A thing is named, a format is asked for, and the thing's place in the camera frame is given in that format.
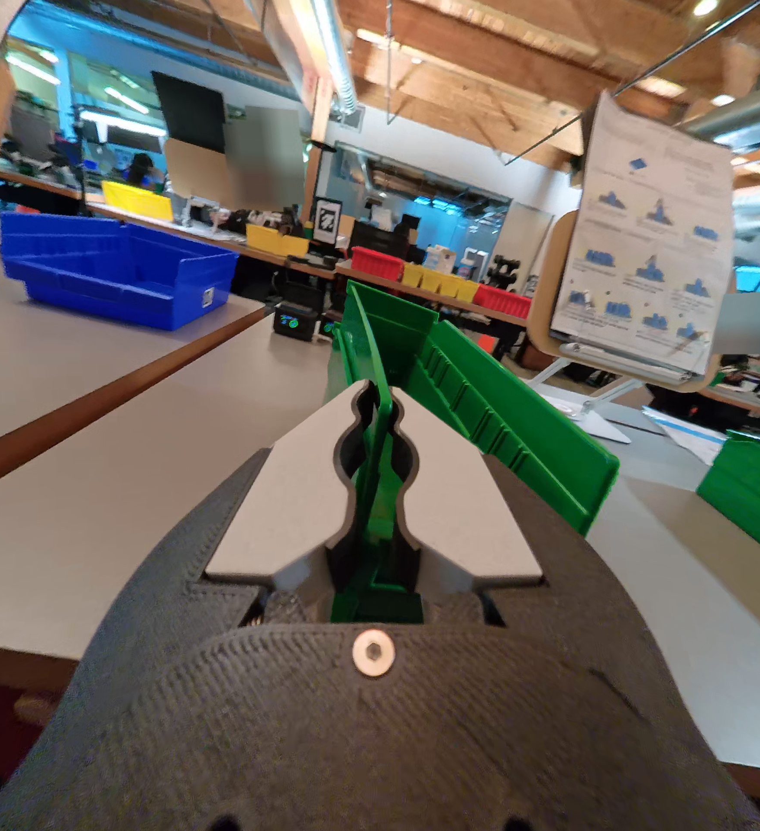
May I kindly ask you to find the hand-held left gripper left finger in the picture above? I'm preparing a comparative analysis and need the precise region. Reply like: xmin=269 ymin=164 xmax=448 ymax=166
xmin=203 ymin=380 xmax=381 ymax=593

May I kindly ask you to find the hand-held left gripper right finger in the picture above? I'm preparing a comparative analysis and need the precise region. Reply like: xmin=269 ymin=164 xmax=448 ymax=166
xmin=390 ymin=387 xmax=544 ymax=597

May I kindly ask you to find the grey desk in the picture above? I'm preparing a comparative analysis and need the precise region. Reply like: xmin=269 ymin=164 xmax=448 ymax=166
xmin=0 ymin=312 xmax=760 ymax=773
xmin=0 ymin=247 xmax=270 ymax=501

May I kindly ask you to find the red plastic bin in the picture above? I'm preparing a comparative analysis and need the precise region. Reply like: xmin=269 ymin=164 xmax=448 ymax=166
xmin=472 ymin=284 xmax=532 ymax=319
xmin=350 ymin=247 xmax=405 ymax=281

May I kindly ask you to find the white blue paper sheet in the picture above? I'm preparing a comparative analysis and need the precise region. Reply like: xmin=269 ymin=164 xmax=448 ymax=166
xmin=643 ymin=406 xmax=728 ymax=465

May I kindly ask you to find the large yellow bin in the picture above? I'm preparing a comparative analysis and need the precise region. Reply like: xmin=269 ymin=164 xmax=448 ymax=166
xmin=102 ymin=180 xmax=174 ymax=222
xmin=246 ymin=224 xmax=309 ymax=257

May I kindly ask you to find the blue plastic bin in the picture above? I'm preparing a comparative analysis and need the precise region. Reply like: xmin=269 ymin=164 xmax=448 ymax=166
xmin=0 ymin=211 xmax=241 ymax=332

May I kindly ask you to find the black screen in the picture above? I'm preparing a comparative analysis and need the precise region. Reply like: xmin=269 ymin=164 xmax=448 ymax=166
xmin=354 ymin=221 xmax=413 ymax=257

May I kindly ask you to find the wood-top workbench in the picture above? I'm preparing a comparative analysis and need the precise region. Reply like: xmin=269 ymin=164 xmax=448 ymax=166
xmin=698 ymin=380 xmax=760 ymax=422

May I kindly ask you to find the black white marker sign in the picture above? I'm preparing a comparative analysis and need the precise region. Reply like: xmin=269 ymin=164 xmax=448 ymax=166
xmin=313 ymin=196 xmax=343 ymax=246

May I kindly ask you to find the printed instruction sheet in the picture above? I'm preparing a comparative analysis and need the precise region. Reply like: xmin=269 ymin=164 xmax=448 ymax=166
xmin=550 ymin=91 xmax=737 ymax=377

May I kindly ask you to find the black disc floor lamp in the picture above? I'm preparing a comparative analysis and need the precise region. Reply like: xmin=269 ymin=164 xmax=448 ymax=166
xmin=302 ymin=139 xmax=338 ymax=196

